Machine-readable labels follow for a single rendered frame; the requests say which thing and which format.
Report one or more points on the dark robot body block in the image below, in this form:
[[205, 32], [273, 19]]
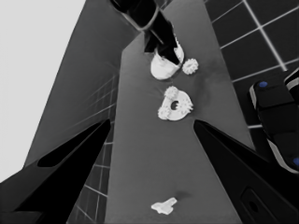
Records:
[[274, 102]]

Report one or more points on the white round carrier with pins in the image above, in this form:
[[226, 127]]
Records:
[[176, 117]]

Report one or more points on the large thick white disc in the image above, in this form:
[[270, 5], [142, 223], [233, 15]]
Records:
[[162, 70]]

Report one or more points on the small white T-shaped piece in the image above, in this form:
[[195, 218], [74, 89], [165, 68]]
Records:
[[164, 206]]

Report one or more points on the small white toothed gear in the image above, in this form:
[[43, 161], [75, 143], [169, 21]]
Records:
[[168, 94], [187, 69], [187, 100], [161, 115]]

